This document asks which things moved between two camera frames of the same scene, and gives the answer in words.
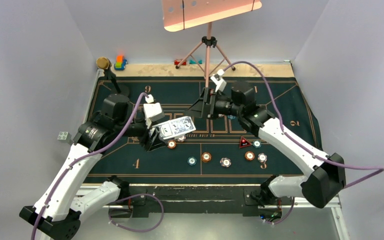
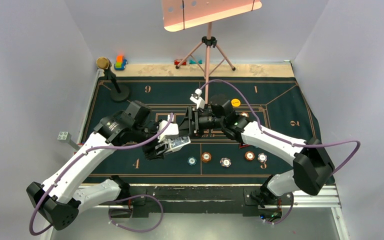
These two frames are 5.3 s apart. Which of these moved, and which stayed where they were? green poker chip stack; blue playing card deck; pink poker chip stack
Moved: blue playing card deck
Stayed: green poker chip stack; pink poker chip stack
